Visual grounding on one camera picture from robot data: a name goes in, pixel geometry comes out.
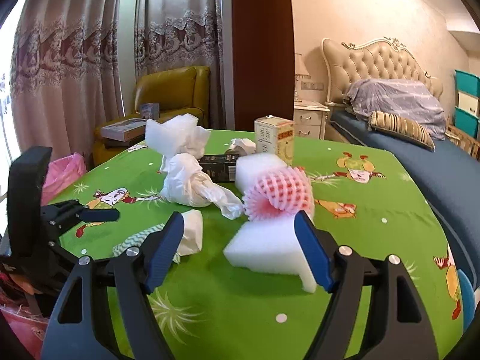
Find white tissue pack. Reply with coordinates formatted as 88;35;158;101
177;210;203;257

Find pink trash bag bin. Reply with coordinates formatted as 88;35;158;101
41;153;86;206

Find crumpled white tissue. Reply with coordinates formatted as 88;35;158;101
224;138;256;156

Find large flat white box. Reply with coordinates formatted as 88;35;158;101
100;118;146;142

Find crumpled white foam sheet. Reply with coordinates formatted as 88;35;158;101
145;114;211;159

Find black tissue box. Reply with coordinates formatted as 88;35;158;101
199;154;240;183

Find blue bed mattress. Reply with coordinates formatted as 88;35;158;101
330;111;479;288

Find teal storage bins stack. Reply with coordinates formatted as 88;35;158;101
454;69;479;139

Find yellow leather armchair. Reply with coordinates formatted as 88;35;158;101
91;65;211;167

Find small blue picture box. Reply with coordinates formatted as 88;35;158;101
140;103;160;119

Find lace curtain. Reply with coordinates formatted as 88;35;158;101
10;0;122;159
134;0;225;128

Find striped brown pillow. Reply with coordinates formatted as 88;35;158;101
368;111;435;152

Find pink foam fruit net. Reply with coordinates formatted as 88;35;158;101
243;166;315;221

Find right lace curtain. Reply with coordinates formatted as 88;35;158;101
134;0;225;128

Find white nightstand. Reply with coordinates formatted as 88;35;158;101
294;100;330;140

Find large white foam block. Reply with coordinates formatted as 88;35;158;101
223;215;317;293

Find green cartoon tablecloth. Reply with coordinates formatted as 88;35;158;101
60;138;464;359

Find yellow white carton box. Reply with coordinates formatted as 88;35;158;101
254;115;295;165

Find white plastic bag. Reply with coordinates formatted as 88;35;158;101
160;153;243;220

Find beige tufted headboard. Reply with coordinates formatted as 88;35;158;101
320;37;443;107

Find green wavy cloth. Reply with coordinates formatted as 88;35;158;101
112;223;164;257

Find small white foam block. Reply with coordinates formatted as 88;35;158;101
235;153;287;194

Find brown wooden door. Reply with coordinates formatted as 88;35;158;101
232;0;295;131

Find grey striped duvet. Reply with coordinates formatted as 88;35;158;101
343;79;447;141

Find left lace curtain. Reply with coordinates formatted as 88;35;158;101
10;0;122;159

